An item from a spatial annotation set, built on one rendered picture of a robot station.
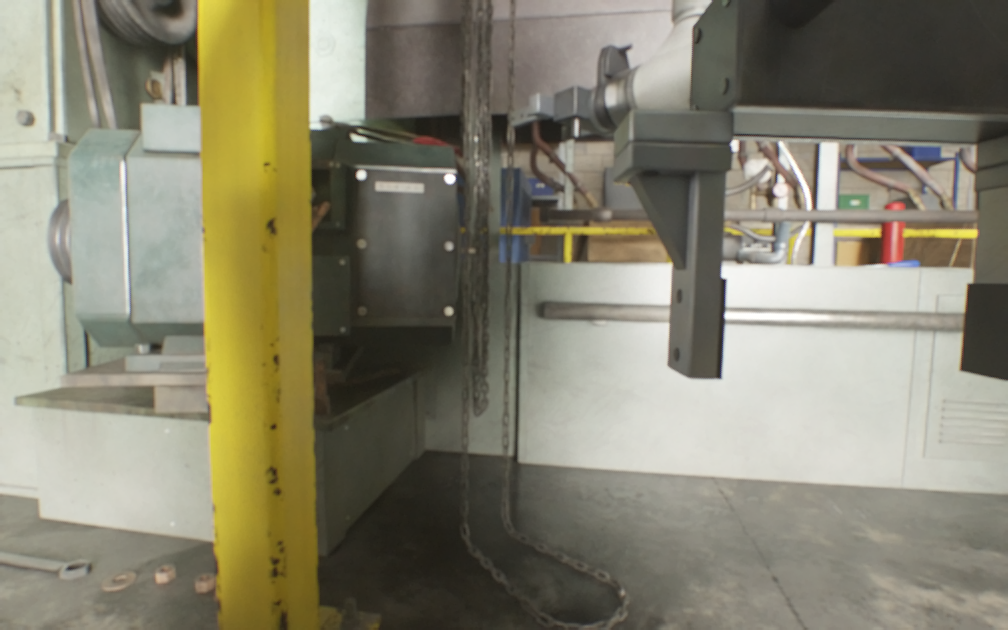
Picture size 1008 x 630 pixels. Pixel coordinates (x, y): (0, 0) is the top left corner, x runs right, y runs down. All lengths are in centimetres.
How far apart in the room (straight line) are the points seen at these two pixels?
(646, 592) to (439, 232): 79
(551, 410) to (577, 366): 15
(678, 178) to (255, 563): 69
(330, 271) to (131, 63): 100
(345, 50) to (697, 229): 171
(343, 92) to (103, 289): 96
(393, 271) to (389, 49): 88
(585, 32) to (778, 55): 144
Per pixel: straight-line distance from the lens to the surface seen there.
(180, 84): 178
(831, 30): 23
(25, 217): 162
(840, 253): 633
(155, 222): 117
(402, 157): 111
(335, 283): 101
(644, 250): 421
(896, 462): 175
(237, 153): 70
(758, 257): 158
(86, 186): 123
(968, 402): 178
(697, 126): 21
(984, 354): 29
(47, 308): 156
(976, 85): 26
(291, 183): 71
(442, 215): 106
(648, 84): 81
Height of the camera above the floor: 56
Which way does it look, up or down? 5 degrees down
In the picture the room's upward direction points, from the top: 1 degrees clockwise
